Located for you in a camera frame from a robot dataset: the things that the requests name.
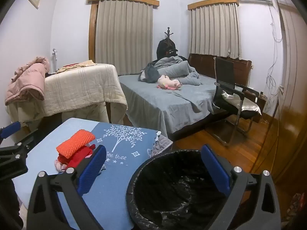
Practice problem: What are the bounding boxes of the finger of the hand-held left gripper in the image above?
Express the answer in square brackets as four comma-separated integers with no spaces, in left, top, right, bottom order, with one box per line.
[0,121,21,139]
[0,129,39,161]

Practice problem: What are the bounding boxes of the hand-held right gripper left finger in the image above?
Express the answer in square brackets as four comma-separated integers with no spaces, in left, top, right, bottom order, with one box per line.
[26,145,107,230]

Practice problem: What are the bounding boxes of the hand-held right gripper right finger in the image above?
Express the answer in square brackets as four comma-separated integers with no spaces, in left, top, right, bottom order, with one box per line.
[201,145,281,230]

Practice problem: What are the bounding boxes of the red cloth bag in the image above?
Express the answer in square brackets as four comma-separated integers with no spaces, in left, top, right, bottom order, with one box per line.
[58,146,93,169]

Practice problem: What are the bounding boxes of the white tissue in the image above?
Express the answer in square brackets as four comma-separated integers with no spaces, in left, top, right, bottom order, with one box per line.
[55,160,70,173]

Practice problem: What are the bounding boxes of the orange foam net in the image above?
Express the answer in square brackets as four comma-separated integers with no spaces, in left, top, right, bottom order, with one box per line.
[56,129,96,159]

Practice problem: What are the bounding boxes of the round bin with black liner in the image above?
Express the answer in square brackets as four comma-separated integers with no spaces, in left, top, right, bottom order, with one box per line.
[126,150,243,230]

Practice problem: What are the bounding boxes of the blue tree-print tablecloth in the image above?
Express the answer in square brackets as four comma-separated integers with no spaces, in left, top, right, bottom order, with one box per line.
[12,118,162,230]

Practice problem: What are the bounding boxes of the pink padded jacket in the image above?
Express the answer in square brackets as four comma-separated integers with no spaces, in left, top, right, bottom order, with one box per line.
[5,57,50,105]

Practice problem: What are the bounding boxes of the grey quilted mat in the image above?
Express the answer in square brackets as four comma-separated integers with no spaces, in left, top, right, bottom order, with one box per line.
[149,134,173,159]

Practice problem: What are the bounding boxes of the silver seat cushion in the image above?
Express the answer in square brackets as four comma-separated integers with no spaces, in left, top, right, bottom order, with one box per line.
[222,91,262,116]

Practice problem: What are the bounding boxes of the beige striped blanket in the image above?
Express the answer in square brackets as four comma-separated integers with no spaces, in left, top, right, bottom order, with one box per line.
[6,63,127,125]

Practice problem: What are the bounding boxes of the wooden nightstand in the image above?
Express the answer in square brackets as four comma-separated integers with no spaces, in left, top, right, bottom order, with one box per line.
[245,86,268,122]

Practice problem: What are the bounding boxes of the white slender stand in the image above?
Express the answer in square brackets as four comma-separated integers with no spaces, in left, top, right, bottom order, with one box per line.
[52,48,59,73]

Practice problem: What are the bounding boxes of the bed with grey sheet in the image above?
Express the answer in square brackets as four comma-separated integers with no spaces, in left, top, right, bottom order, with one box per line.
[119,53,252,140]

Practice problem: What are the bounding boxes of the patterned cloth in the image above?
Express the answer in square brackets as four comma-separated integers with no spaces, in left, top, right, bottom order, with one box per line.
[283,193,307,223]

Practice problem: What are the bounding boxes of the tan folded cloth pile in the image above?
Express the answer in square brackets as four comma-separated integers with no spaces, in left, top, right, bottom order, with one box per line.
[56,60,97,73]

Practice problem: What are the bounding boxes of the black mesh office chair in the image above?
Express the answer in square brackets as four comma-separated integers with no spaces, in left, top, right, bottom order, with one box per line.
[212,57,262,146]

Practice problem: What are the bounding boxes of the pink plush toy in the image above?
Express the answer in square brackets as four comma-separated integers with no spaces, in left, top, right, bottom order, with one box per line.
[157,75,183,90]

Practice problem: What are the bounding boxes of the wooden headboard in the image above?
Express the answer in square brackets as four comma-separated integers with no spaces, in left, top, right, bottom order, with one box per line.
[187,53,252,89]

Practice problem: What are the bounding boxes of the grey duvet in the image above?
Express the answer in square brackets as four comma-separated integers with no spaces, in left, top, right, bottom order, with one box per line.
[153,56,201,85]

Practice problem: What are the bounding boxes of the glossy wooden wardrobe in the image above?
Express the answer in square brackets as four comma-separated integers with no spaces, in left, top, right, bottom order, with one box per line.
[273,0,307,185]

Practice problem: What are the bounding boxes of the dark grey clothing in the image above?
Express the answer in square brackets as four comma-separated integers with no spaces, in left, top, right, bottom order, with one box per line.
[138,62,161,84]

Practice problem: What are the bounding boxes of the black coat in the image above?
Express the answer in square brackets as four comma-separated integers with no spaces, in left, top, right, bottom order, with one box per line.
[157,39,178,59]

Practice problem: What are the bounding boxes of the wide beige curtain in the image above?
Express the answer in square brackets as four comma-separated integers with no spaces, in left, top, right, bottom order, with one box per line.
[95,0,154,76]

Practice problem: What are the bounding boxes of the narrow beige curtain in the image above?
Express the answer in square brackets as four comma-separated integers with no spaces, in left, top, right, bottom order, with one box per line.
[191,3,240,59]

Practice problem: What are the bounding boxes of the short wooden curtain pelmet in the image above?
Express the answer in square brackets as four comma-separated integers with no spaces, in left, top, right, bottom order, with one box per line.
[187,0,239,11]

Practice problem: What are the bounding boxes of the hanging white cables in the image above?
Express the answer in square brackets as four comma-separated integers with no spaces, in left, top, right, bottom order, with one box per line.
[265,5,285,115]

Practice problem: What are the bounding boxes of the wooden window frame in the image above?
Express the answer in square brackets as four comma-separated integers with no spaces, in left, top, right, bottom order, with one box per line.
[89,3,97,64]

